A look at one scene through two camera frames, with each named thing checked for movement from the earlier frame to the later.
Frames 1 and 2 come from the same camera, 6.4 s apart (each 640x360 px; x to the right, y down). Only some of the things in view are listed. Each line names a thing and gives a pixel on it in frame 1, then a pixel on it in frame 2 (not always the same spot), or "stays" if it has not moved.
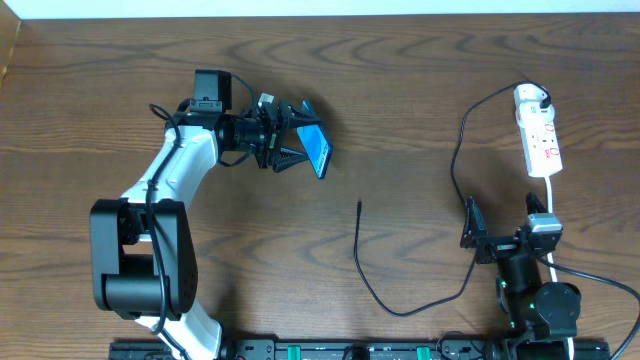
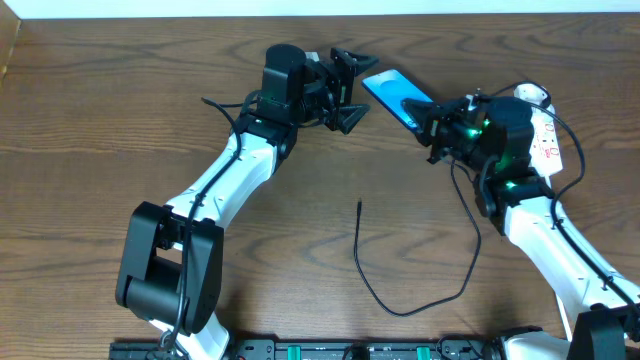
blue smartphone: (317, 147) -> (392, 89)
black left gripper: (273, 136) -> (341, 89)
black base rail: (369, 349) stays
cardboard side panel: (9, 27) stays
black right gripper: (503, 247) -> (435, 130)
